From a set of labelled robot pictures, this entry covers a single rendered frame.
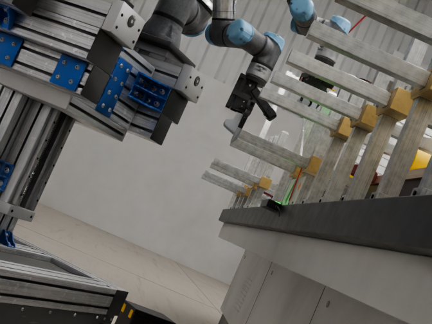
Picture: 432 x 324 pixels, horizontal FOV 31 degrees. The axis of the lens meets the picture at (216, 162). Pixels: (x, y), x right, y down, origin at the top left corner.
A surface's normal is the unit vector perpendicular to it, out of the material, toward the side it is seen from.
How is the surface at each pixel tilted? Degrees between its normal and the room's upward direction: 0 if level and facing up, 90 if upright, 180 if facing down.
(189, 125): 90
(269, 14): 90
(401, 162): 90
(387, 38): 90
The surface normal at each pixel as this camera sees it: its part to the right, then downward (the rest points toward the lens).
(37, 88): -0.34, -0.23
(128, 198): 0.14, -0.04
